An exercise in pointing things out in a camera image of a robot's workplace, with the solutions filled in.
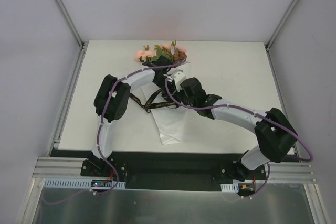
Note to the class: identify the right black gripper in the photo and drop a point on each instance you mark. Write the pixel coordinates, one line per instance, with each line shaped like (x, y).
(192, 95)

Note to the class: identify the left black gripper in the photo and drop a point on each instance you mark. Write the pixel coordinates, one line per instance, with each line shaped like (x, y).
(159, 61)

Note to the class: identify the pink rose stem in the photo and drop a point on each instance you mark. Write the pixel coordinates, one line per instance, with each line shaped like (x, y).
(167, 50)

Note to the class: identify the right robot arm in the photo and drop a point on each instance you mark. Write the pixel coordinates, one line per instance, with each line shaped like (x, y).
(274, 133)

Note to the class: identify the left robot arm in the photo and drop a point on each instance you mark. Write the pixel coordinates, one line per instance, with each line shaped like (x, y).
(111, 103)

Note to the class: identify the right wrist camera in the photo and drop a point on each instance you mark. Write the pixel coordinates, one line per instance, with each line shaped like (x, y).
(178, 77)

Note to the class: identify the right cable duct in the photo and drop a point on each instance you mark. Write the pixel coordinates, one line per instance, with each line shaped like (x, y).
(230, 188)

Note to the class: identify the cable duct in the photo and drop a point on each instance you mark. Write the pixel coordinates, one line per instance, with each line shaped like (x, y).
(72, 183)
(230, 188)

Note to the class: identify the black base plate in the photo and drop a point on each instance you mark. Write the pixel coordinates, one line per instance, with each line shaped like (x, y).
(170, 171)

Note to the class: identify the aluminium rail profile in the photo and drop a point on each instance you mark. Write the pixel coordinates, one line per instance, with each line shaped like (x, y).
(63, 163)

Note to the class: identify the left cable duct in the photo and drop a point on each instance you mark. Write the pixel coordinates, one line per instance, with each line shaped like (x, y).
(72, 183)

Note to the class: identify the left aluminium frame post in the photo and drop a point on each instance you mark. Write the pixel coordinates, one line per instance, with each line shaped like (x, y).
(69, 23)

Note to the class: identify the aluminium frame post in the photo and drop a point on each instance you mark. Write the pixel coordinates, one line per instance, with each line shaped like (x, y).
(286, 15)
(69, 23)

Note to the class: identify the right aluminium frame post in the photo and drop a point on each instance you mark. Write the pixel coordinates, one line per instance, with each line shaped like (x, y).
(286, 15)

